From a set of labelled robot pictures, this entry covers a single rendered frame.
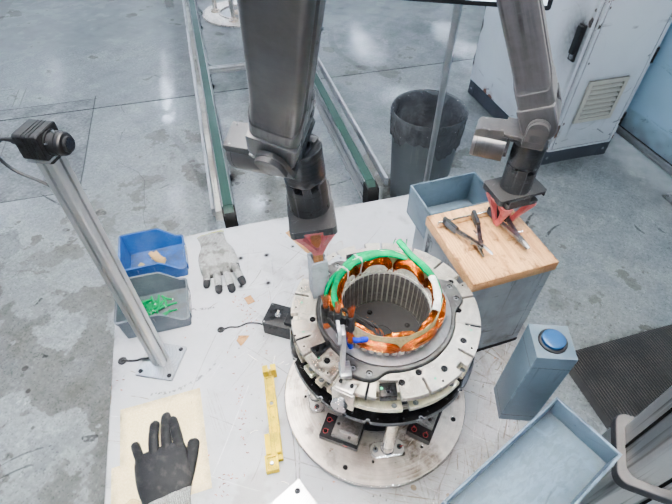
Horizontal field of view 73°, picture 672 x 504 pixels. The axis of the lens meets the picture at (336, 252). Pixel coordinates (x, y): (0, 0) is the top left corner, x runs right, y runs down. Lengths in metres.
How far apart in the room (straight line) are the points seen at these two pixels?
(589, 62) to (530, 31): 2.16
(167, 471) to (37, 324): 1.57
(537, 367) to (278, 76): 0.69
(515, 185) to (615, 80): 2.22
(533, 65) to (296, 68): 0.48
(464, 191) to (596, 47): 1.83
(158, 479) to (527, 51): 0.97
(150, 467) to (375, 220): 0.86
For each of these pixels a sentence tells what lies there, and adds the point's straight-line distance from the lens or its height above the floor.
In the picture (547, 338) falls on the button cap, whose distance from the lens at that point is 0.89.
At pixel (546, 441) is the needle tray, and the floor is 1.02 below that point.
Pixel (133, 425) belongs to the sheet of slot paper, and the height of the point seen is 0.78.
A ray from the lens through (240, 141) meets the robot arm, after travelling 0.60.
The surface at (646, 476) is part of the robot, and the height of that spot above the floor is 0.94.
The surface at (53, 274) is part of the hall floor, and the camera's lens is 2.66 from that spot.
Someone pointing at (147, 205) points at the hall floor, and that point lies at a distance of 2.84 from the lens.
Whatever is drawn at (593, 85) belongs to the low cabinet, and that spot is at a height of 0.53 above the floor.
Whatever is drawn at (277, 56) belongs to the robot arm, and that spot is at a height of 1.58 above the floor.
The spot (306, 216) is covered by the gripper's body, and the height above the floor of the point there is 1.30.
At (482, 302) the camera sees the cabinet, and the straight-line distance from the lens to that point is 0.97.
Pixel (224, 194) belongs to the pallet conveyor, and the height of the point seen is 0.76.
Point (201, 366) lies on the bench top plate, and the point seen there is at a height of 0.78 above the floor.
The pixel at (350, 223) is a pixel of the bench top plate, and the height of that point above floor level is 0.78.
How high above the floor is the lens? 1.73
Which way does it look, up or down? 47 degrees down
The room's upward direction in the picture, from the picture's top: straight up
